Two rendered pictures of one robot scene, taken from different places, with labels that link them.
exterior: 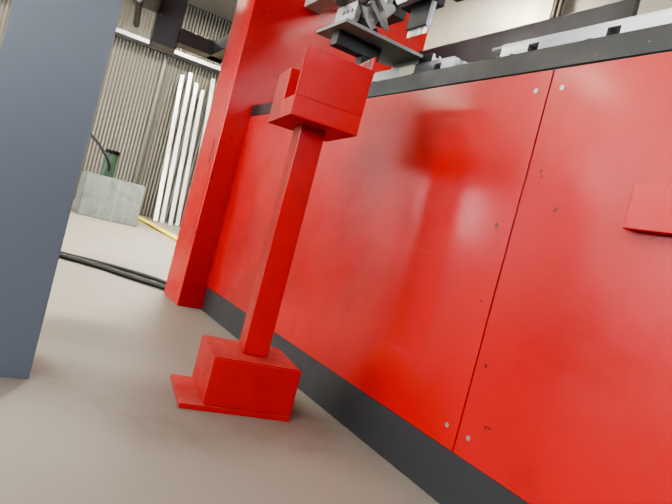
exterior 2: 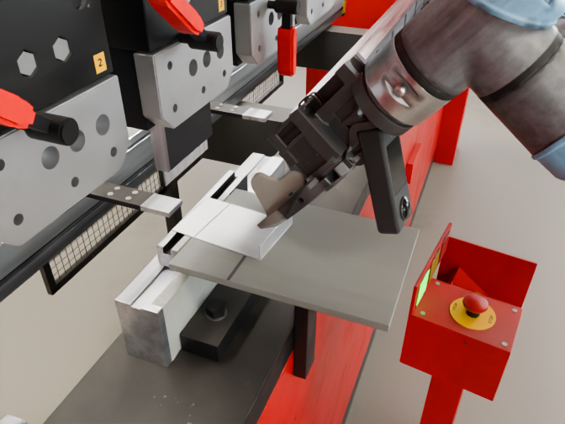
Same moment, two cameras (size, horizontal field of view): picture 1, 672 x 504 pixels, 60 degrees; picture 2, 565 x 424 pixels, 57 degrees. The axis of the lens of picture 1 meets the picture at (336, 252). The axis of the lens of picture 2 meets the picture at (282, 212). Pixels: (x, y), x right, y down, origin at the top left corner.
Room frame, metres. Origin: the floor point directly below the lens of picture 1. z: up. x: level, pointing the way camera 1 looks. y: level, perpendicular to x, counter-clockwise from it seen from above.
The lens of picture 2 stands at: (2.03, 0.45, 1.40)
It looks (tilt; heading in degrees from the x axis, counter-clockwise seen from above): 35 degrees down; 232
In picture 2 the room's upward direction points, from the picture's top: straight up
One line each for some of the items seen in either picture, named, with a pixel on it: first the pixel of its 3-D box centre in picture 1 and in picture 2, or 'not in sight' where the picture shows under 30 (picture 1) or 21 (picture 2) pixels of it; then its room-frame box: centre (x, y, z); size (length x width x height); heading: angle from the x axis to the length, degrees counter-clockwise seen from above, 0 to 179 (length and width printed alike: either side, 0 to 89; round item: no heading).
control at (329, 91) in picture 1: (319, 91); (469, 306); (1.37, 0.13, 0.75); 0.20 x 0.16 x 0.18; 22
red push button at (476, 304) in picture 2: not in sight; (473, 308); (1.41, 0.16, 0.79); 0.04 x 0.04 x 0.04
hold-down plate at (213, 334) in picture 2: not in sight; (249, 274); (1.71, -0.04, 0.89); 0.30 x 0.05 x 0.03; 30
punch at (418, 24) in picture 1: (420, 20); (183, 131); (1.77, -0.07, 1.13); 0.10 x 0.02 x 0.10; 30
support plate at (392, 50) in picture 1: (369, 44); (299, 248); (1.70, 0.06, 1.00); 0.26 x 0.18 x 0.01; 120
